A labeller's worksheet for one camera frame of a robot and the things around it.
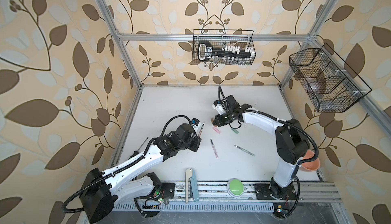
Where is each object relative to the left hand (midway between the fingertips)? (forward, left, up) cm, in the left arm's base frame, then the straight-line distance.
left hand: (202, 139), depth 77 cm
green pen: (0, -26, -14) cm, 29 cm away
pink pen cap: (+13, -9, -14) cm, 21 cm away
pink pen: (0, -8, -15) cm, 17 cm away
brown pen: (+4, +1, +2) cm, 5 cm away
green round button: (-19, -17, -12) cm, 29 cm away
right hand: (+13, -7, -6) cm, 16 cm away
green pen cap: (+13, -21, -14) cm, 28 cm away
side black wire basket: (+23, -63, +20) cm, 70 cm away
